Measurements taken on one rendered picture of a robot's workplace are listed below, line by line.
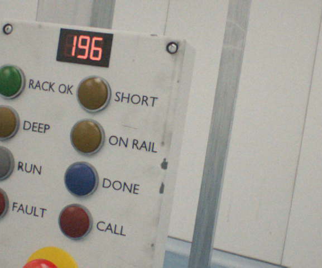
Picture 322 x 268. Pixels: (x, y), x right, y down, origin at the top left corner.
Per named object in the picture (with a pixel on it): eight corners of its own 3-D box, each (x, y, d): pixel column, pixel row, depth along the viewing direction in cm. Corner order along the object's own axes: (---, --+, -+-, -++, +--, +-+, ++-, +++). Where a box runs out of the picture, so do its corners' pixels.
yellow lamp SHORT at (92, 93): (104, 112, 43) (109, 78, 43) (73, 107, 44) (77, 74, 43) (107, 112, 44) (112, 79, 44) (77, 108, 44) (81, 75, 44)
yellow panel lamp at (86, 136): (97, 156, 43) (102, 122, 43) (67, 150, 44) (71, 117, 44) (101, 155, 44) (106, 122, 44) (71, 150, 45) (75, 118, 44)
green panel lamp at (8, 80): (17, 99, 45) (22, 66, 45) (-11, 94, 46) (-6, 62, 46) (22, 99, 46) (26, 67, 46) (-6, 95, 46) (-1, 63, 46)
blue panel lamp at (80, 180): (91, 199, 43) (96, 166, 43) (61, 193, 44) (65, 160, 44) (95, 198, 44) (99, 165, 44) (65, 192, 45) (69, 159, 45)
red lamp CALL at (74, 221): (85, 242, 43) (90, 209, 43) (55, 235, 44) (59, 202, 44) (89, 240, 44) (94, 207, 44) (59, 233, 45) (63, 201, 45)
